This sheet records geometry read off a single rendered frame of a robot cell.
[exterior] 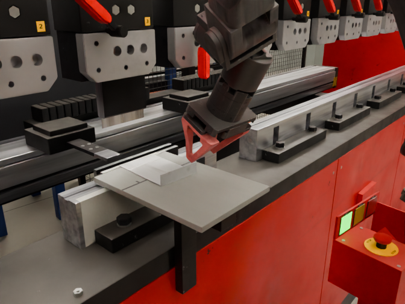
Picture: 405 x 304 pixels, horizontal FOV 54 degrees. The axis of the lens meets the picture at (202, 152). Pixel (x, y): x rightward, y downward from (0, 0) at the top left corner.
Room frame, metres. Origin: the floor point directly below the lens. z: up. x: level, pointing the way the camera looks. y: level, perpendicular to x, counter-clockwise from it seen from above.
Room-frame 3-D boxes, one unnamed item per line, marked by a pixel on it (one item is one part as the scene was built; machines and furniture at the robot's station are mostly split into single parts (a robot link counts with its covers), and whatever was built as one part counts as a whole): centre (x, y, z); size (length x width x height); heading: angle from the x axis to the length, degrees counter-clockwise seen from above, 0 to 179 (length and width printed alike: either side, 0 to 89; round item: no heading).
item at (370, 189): (1.41, -0.64, 0.59); 0.15 x 0.02 x 0.07; 139
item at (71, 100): (1.17, 0.32, 1.02); 0.37 x 0.06 x 0.04; 139
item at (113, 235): (0.74, 0.08, 0.89); 0.30 x 0.05 x 0.03; 139
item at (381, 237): (0.77, -0.40, 0.79); 0.04 x 0.04 x 0.04
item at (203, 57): (0.82, 0.00, 1.20); 0.04 x 0.02 x 0.10; 49
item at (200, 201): (0.65, 0.04, 1.00); 0.26 x 0.18 x 0.01; 49
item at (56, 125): (0.85, 0.28, 1.01); 0.26 x 0.12 x 0.05; 49
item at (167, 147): (0.77, 0.13, 0.99); 0.20 x 0.03 x 0.03; 139
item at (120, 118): (0.75, 0.15, 1.13); 0.10 x 0.02 x 0.10; 139
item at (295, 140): (1.16, -0.29, 0.89); 0.30 x 0.05 x 0.03; 139
